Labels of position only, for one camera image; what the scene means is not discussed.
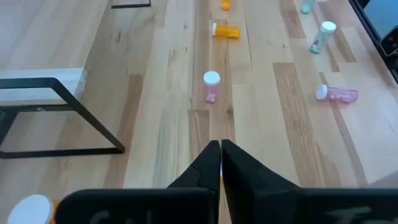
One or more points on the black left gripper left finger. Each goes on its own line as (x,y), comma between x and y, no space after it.
(186,205)

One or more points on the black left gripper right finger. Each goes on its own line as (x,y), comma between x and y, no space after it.
(280,205)

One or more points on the pink medicine bottle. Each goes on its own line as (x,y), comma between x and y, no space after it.
(211,90)
(339,94)

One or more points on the wide orange medicine bottle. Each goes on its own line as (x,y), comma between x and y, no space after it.
(29,210)

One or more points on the small orange medicine bottle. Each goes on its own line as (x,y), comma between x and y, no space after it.
(228,31)
(226,4)

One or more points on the wooden shelf with black frame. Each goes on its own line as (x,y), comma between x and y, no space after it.
(46,37)

